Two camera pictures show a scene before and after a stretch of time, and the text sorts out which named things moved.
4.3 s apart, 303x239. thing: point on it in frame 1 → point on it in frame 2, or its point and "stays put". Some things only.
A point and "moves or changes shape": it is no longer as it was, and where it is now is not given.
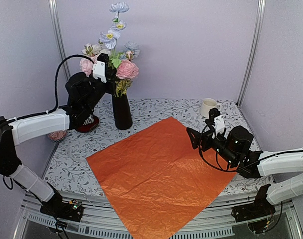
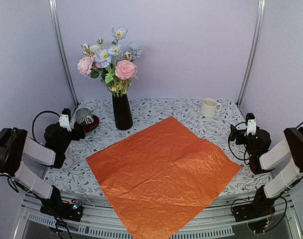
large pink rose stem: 86,65 stays put
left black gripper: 110,74 → 77,136
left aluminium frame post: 59,36 stays put
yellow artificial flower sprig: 121,85 stays put
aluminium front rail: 100,220 stays put
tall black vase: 121,111 stays put
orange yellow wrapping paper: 159,181 stays put
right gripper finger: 195,137 → 234,135
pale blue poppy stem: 109,38 moves or changes shape
